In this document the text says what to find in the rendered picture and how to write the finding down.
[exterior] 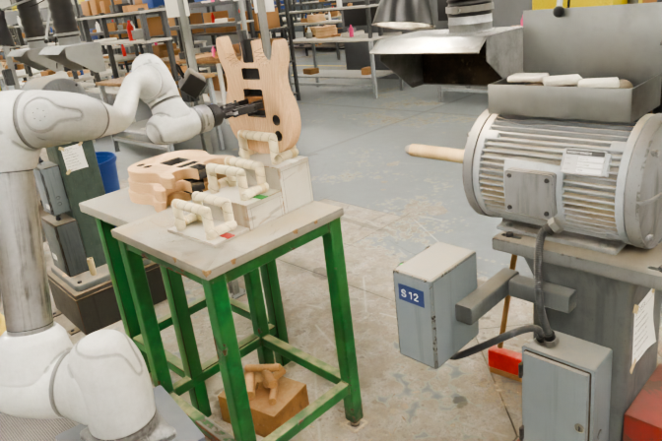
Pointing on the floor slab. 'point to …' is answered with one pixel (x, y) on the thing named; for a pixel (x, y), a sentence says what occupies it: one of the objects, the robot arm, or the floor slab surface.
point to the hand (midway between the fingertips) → (253, 103)
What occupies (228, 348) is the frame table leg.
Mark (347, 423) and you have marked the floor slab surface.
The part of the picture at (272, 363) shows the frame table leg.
